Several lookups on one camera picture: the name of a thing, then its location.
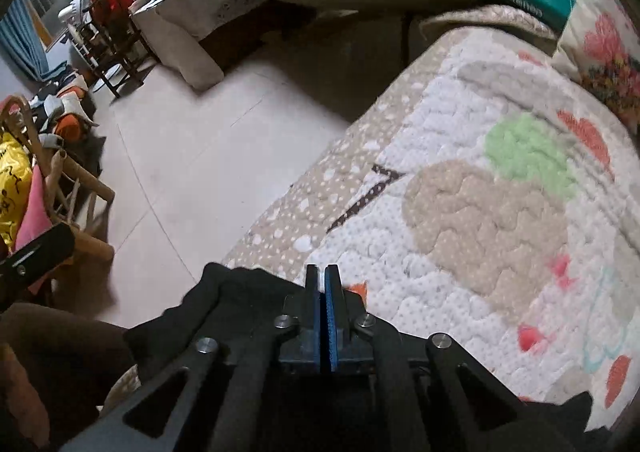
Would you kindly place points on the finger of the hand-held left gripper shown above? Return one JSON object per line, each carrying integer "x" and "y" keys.
{"x": 42, "y": 252}

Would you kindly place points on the dark wooden chair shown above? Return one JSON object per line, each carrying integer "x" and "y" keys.
{"x": 117, "y": 51}

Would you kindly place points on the light wooden chair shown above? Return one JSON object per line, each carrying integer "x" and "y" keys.
{"x": 75, "y": 192}

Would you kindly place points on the floral pillow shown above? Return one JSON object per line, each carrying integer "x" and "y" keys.
{"x": 607, "y": 41}

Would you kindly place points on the pile of clothes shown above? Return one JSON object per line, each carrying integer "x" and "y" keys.
{"x": 67, "y": 111}

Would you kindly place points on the table with patterned tablecloth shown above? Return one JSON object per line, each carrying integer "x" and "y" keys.
{"x": 195, "y": 21}

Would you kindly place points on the printed quilted blanket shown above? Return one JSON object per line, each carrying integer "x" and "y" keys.
{"x": 490, "y": 212}

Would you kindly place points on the beige fleece blanket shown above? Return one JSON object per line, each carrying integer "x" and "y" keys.
{"x": 490, "y": 24}

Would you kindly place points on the blue curtain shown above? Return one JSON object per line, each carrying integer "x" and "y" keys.
{"x": 22, "y": 44}

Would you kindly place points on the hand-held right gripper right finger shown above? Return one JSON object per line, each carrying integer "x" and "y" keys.
{"x": 331, "y": 322}

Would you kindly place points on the yellow plastic bag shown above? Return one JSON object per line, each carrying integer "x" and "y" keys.
{"x": 12, "y": 182}

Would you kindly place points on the black pants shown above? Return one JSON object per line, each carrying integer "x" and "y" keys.
{"x": 235, "y": 292}

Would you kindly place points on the person's brown clothing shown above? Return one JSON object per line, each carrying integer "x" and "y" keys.
{"x": 65, "y": 357}

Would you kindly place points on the white high chair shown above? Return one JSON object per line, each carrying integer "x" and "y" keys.
{"x": 75, "y": 16}

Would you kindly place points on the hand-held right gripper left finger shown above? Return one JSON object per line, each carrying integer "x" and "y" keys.
{"x": 315, "y": 322}

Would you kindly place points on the pink cloth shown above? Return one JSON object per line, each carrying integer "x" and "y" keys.
{"x": 35, "y": 212}

